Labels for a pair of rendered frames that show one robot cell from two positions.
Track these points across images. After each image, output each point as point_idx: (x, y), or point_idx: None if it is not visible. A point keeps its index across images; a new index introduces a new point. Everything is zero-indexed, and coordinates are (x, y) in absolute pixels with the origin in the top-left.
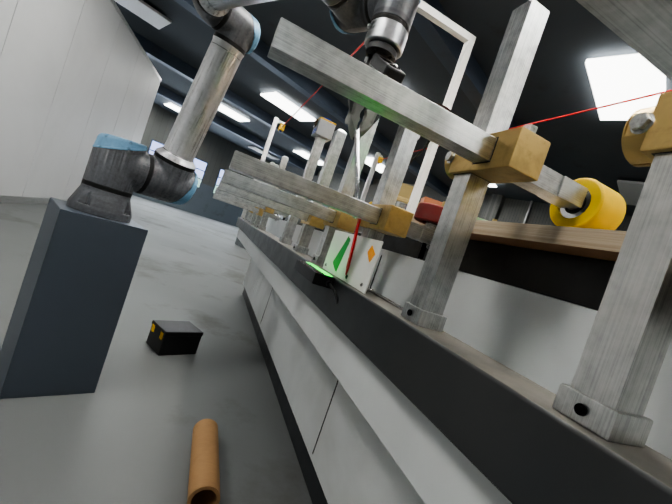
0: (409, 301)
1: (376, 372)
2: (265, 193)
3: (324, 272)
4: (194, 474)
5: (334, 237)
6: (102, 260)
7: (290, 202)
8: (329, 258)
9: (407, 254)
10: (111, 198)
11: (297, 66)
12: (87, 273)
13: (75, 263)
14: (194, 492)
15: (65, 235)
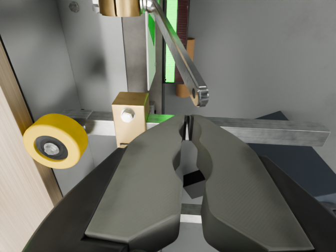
0: (43, 30)
1: None
2: (259, 121)
3: (172, 11)
4: (192, 52)
5: (150, 80)
6: (289, 173)
7: (220, 120)
8: (153, 63)
9: (21, 91)
10: None
11: None
12: (291, 163)
13: (303, 165)
14: (193, 39)
15: (327, 176)
